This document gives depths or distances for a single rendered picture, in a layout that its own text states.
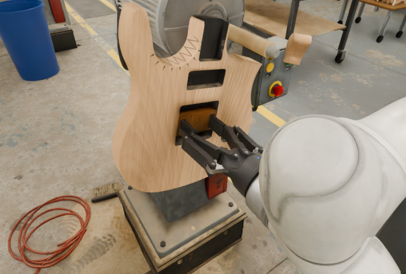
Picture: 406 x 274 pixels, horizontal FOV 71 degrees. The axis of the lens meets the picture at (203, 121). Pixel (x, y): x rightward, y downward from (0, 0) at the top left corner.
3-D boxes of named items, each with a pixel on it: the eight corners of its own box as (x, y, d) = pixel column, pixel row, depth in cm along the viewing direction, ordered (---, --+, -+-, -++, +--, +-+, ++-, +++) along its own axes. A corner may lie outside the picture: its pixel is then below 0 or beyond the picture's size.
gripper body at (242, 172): (238, 208, 48) (208, 173, 54) (273, 193, 52) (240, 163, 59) (250, 173, 44) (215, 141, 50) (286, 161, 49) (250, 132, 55)
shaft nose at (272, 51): (272, 56, 59) (264, 56, 57) (275, 45, 58) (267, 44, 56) (279, 59, 58) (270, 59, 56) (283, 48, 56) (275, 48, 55)
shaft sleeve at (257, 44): (221, 32, 71) (211, 31, 69) (224, 19, 70) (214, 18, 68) (272, 58, 59) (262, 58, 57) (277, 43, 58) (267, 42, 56)
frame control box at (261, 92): (204, 96, 116) (205, 34, 101) (244, 82, 126) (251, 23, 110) (243, 127, 100) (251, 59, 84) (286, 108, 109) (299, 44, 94)
